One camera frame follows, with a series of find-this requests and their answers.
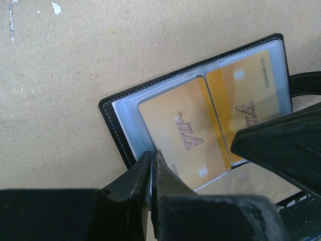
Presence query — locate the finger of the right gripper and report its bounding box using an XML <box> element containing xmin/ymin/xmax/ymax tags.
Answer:
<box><xmin>231</xmin><ymin>103</ymin><xmax>320</xmax><ymax>198</ymax></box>

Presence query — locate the black leather card holder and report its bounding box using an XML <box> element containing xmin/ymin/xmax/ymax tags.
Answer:
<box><xmin>98</xmin><ymin>33</ymin><xmax>320</xmax><ymax>190</ymax></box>

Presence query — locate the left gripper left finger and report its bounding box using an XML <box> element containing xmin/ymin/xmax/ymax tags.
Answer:
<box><xmin>1</xmin><ymin>151</ymin><xmax>152</xmax><ymax>240</ymax></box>

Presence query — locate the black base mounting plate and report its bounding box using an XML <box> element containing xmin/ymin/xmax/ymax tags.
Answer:
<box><xmin>276</xmin><ymin>191</ymin><xmax>321</xmax><ymax>240</ymax></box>

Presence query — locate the gold VIP card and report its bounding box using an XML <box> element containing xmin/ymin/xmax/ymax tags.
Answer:
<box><xmin>206</xmin><ymin>50</ymin><xmax>281</xmax><ymax>149</ymax></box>
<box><xmin>138</xmin><ymin>76</ymin><xmax>231</xmax><ymax>190</ymax></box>

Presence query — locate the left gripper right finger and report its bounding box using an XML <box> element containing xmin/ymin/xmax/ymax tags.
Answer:
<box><xmin>151</xmin><ymin>151</ymin><xmax>286</xmax><ymax>240</ymax></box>

